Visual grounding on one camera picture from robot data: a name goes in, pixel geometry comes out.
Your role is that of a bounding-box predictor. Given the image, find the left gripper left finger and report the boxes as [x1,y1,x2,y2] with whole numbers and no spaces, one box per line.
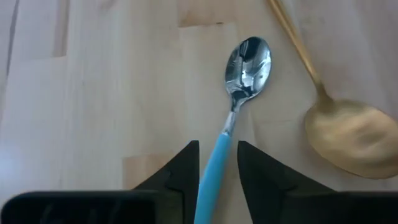
[0,139,200,224]

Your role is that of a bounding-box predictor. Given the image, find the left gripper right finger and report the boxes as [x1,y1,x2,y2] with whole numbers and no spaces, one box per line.
[237,140,398,224]

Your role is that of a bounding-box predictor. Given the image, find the blue-handled silver spoon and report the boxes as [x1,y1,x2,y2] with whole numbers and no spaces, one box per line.
[193,36,273,224]

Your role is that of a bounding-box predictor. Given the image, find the gold metal spoon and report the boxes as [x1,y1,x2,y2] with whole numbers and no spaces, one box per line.
[267,0,398,180]

